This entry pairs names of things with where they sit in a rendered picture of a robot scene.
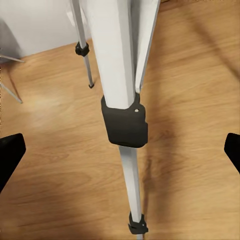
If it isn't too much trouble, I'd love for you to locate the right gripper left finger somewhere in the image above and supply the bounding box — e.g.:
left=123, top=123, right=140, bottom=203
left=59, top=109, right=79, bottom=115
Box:
left=0, top=133, right=26, bottom=193

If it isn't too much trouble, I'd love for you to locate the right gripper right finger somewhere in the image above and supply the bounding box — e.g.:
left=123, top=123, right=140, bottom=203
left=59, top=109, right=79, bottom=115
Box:
left=224, top=133, right=240, bottom=173

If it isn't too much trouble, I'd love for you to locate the camera tripod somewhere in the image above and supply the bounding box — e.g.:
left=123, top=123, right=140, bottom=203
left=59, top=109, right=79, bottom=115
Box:
left=69, top=0, right=161, bottom=240

